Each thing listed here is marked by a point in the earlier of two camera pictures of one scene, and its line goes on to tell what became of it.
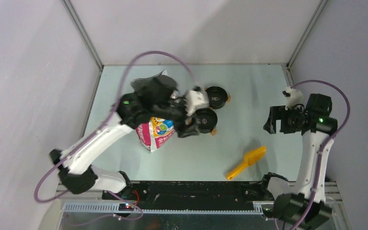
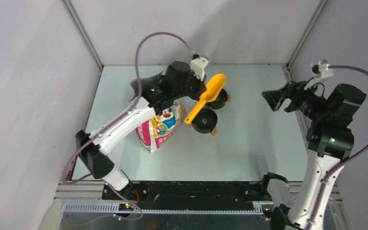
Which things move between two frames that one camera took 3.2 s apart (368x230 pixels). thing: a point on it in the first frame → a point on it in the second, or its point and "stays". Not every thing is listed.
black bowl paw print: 207,118 stays
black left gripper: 184,131 → 201,86
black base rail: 137,192 stays
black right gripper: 276,112 → 294,90
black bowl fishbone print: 217,97 stays
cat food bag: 156,131 stays
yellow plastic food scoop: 249,159 → 213,89
